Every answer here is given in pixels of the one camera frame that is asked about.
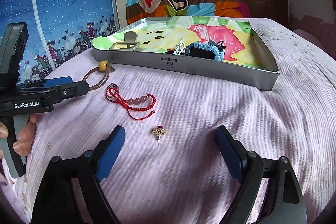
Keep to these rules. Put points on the pink pillow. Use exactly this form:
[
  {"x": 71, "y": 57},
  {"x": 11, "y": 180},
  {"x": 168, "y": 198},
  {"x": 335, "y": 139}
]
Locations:
[{"x": 307, "y": 36}]

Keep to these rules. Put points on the colourful printed cloth lining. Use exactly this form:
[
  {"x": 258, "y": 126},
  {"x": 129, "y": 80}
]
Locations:
[{"x": 210, "y": 32}]

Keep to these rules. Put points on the person's left hand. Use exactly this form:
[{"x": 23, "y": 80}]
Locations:
[{"x": 25, "y": 134}]

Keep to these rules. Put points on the blue dotted fabric wardrobe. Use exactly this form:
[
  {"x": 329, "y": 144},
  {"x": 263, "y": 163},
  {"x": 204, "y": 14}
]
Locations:
[{"x": 65, "y": 3}]

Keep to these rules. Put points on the dark wooden headboard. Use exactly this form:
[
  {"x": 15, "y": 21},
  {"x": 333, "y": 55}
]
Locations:
[{"x": 265, "y": 3}]

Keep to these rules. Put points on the light blue smartwatch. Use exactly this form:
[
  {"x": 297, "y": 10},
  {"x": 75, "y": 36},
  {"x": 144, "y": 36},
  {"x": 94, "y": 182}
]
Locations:
[{"x": 215, "y": 53}]

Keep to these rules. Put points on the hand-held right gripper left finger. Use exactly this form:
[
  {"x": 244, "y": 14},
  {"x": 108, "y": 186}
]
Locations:
[{"x": 110, "y": 153}]

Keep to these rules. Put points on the gold earring red stone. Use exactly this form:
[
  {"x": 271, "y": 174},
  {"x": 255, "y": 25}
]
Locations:
[{"x": 159, "y": 130}]

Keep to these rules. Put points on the shallow grey cardboard box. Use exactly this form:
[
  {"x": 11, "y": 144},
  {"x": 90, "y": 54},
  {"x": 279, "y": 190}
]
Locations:
[{"x": 197, "y": 69}]

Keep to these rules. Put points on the pale pink bedspread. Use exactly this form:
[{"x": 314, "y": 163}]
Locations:
[{"x": 210, "y": 108}]

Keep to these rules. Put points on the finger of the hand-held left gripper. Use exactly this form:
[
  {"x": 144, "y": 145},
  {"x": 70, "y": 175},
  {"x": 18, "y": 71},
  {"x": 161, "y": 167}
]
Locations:
[
  {"x": 59, "y": 81},
  {"x": 71, "y": 90}
]

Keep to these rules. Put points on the beige hair claw clip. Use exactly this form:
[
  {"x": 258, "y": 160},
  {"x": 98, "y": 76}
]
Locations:
[{"x": 128, "y": 41}]

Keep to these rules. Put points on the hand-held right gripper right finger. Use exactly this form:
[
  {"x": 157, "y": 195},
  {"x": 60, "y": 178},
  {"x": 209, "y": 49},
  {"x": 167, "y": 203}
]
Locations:
[{"x": 229, "y": 153}]

